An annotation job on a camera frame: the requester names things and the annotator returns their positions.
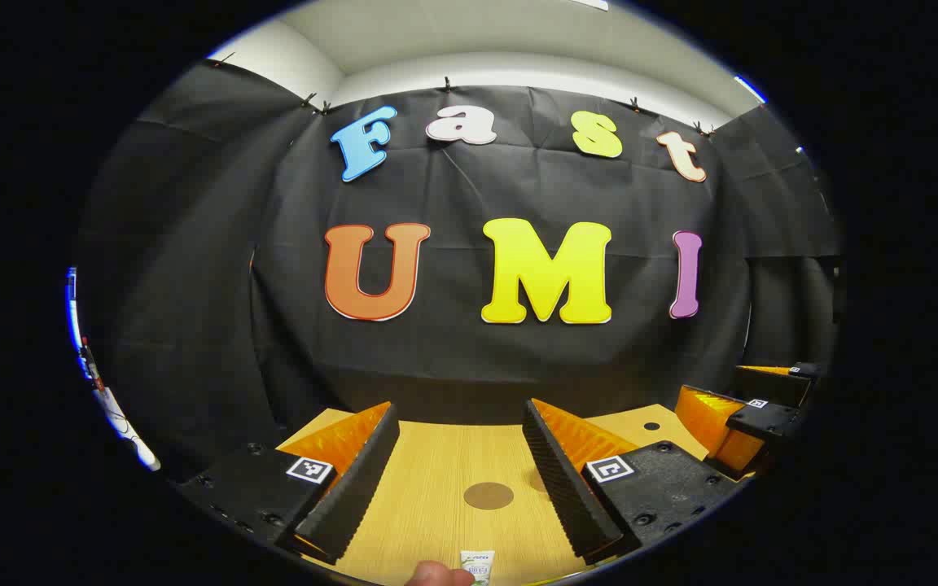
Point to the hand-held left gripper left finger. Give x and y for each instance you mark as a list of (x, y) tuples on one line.
[(355, 488)]

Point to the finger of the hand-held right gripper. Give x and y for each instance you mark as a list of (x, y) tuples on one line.
[(762, 423), (770, 384)]

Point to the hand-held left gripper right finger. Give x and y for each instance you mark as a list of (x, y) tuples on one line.
[(563, 488)]

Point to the brown round coaster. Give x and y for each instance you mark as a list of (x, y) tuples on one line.
[(488, 496)]

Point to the white toothpaste tube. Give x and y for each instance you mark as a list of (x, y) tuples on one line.
[(477, 566)]

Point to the wooden desktop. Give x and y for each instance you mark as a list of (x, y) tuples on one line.
[(436, 472)]

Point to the black backdrop cloth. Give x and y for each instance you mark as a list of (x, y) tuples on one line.
[(453, 350)]

